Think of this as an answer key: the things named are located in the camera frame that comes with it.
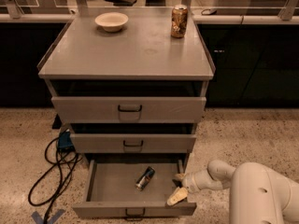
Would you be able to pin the grey metal drawer cabinet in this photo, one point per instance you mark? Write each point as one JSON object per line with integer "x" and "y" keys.
{"x": 142, "y": 60}

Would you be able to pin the blue power adapter box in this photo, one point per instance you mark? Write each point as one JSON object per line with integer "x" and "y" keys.
{"x": 64, "y": 142}

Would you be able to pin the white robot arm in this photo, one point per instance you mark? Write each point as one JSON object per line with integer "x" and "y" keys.
{"x": 258, "y": 194}

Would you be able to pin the grey top drawer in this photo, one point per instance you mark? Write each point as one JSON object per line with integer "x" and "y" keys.
{"x": 129, "y": 109}

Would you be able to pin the grey bottom drawer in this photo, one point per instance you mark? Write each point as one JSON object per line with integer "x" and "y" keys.
{"x": 111, "y": 192}

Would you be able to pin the grey drawer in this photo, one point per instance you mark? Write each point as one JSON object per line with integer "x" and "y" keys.
{"x": 111, "y": 192}
{"x": 132, "y": 143}
{"x": 129, "y": 109}

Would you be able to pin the grey middle drawer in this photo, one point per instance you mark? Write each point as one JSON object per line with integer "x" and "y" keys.
{"x": 132, "y": 143}

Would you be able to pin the blue silver redbull can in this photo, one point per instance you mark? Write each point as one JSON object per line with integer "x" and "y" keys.
{"x": 143, "y": 180}

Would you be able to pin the white paper bowl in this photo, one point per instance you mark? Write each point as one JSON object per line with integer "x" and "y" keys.
{"x": 111, "y": 21}

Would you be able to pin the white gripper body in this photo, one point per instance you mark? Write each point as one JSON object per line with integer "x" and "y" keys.
{"x": 191, "y": 182}

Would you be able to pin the gold patterned drink can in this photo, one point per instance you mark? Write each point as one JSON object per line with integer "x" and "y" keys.
{"x": 179, "y": 21}

